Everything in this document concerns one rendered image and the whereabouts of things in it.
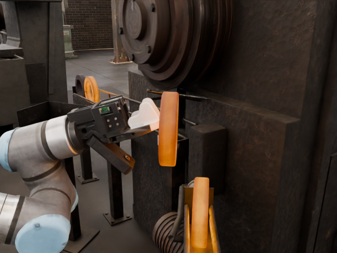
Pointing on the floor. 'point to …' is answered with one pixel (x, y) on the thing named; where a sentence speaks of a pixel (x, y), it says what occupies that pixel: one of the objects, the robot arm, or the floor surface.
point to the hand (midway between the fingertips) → (168, 120)
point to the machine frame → (263, 130)
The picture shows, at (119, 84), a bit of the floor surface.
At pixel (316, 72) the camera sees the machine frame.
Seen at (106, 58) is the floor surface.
